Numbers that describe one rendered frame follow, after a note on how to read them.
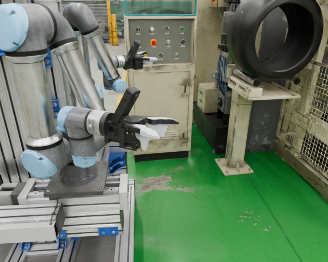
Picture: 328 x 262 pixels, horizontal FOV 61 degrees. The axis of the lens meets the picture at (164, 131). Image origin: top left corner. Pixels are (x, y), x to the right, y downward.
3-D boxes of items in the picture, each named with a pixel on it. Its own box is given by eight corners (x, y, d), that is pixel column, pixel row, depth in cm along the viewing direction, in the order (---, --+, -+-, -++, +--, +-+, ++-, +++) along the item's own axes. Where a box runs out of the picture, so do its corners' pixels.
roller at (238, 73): (231, 74, 207) (232, 68, 205) (237, 74, 208) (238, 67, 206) (253, 87, 176) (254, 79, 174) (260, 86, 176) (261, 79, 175)
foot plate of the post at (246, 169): (214, 159, 264) (214, 156, 262) (241, 157, 268) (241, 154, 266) (224, 175, 240) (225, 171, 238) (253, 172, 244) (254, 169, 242)
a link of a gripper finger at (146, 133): (159, 155, 69) (141, 143, 76) (160, 133, 67) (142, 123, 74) (148, 157, 67) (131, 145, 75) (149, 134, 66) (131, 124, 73)
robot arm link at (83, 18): (90, -2, 128) (132, 87, 156) (84, -2, 137) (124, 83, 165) (68, 9, 125) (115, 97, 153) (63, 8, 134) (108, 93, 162)
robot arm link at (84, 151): (107, 155, 96) (104, 126, 91) (88, 171, 86) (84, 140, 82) (88, 151, 98) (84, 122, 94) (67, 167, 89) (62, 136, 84)
